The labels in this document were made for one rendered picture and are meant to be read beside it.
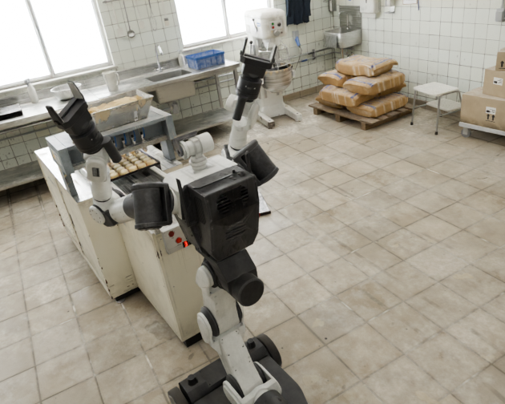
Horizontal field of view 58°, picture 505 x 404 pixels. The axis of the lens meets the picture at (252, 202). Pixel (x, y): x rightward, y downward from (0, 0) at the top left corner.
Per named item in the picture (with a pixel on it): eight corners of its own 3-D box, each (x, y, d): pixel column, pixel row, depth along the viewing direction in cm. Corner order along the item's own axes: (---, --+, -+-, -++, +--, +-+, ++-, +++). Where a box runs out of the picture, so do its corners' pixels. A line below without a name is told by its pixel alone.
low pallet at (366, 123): (309, 112, 625) (308, 104, 619) (353, 98, 657) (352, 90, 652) (371, 132, 531) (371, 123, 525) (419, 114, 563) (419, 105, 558)
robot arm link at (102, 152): (78, 126, 149) (94, 150, 158) (71, 150, 143) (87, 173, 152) (111, 121, 148) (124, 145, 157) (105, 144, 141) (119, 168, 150)
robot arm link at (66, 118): (44, 122, 134) (64, 149, 144) (69, 126, 131) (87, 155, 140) (68, 94, 141) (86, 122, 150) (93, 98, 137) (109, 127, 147)
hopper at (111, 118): (58, 134, 283) (50, 112, 276) (141, 109, 308) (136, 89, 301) (70, 145, 261) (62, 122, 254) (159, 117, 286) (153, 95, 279)
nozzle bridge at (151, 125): (62, 186, 297) (44, 137, 281) (162, 151, 329) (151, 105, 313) (76, 203, 272) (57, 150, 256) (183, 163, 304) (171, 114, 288)
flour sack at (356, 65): (331, 73, 583) (331, 60, 575) (354, 66, 602) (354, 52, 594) (375, 79, 529) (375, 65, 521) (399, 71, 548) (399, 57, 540)
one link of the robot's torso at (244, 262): (268, 297, 168) (262, 258, 160) (239, 313, 163) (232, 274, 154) (228, 264, 190) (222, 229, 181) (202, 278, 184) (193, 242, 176)
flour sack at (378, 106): (370, 120, 534) (370, 108, 527) (345, 114, 566) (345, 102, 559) (411, 104, 565) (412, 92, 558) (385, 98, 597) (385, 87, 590)
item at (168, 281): (139, 296, 321) (103, 183, 278) (183, 274, 336) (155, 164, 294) (184, 353, 268) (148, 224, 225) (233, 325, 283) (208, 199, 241)
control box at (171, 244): (166, 252, 237) (159, 229, 231) (205, 233, 248) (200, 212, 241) (169, 255, 234) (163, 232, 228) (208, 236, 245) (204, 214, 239)
